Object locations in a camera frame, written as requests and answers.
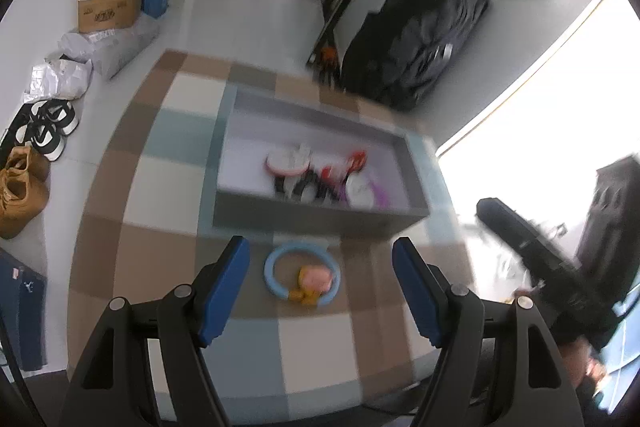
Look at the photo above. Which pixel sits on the checkered tablecloth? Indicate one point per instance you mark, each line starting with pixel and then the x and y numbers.
pixel 148 226

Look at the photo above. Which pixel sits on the white round badge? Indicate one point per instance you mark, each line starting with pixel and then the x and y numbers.
pixel 360 192
pixel 288 161

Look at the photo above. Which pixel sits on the red hair clip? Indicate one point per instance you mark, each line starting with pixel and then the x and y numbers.
pixel 356 161

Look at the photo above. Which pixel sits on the red white small charm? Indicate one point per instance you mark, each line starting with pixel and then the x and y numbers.
pixel 334 174

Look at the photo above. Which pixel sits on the grey jewelry tray box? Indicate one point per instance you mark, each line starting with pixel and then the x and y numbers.
pixel 249 197

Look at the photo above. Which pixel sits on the brown cardboard box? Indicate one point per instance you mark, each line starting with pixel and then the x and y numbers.
pixel 98 15

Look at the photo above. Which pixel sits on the black backpack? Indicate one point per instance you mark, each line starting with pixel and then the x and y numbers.
pixel 401 50

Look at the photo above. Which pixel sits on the white plastic bag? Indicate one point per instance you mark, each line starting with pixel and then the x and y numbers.
pixel 65 80

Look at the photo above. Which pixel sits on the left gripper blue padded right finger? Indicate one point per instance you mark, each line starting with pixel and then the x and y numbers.
pixel 425 297

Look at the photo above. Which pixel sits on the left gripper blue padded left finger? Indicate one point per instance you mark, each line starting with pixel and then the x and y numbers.
pixel 219 285

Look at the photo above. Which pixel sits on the black white sneakers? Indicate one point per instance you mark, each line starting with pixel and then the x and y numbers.
pixel 45 125

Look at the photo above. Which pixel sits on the tan boots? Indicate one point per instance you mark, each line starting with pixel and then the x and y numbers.
pixel 24 193

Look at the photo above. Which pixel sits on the grey plastic mailer bag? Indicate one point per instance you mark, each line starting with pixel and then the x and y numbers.
pixel 110 50

